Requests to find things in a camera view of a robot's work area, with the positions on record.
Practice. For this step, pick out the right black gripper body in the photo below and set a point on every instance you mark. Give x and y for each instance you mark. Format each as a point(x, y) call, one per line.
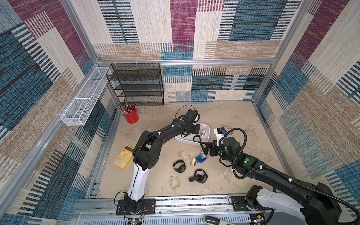
point(213, 147)

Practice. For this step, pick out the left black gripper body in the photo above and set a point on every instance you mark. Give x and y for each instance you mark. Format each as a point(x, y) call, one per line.
point(195, 130)

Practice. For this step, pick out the small black round watch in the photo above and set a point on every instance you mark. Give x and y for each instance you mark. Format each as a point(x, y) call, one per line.
point(197, 138)

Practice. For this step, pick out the rose gold white strap watch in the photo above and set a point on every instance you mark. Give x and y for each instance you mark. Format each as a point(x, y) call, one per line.
point(203, 132)

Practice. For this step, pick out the black watch with strap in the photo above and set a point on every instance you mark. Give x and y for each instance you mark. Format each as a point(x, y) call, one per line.
point(200, 176)

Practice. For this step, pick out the black chunky digital watch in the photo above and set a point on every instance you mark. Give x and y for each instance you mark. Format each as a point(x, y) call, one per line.
point(179, 166)

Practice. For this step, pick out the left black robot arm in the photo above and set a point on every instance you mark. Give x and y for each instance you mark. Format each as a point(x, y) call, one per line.
point(147, 152)

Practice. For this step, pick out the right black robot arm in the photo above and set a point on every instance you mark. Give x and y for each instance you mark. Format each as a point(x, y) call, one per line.
point(314, 204)

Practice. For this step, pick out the white plastic storage box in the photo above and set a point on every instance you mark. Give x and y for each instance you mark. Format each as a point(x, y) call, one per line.
point(189, 139)

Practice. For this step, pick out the blue transparent watch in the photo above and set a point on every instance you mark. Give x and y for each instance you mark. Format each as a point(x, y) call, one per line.
point(201, 158)

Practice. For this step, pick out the white tape roll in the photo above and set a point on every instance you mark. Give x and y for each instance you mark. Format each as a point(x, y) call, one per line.
point(227, 128)

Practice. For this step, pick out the red pen cup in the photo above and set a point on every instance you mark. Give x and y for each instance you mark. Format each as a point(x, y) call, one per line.
point(132, 118)

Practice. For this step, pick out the pens in cup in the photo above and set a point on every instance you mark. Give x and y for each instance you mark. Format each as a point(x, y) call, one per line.
point(125, 107)

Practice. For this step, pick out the yellow calculator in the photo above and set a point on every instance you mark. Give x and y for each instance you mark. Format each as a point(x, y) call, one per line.
point(124, 157)

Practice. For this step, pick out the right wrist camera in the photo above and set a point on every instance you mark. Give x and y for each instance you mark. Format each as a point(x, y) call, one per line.
point(219, 132)

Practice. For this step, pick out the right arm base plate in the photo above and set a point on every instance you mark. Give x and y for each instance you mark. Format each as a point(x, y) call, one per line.
point(240, 204)

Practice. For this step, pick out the black wire mesh shelf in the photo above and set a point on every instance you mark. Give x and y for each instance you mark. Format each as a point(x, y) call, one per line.
point(137, 83)

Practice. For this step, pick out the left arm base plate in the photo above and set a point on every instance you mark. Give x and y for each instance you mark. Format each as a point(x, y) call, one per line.
point(129, 207)

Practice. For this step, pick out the white wire mesh basket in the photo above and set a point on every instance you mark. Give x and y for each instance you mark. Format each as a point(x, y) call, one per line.
point(83, 104)

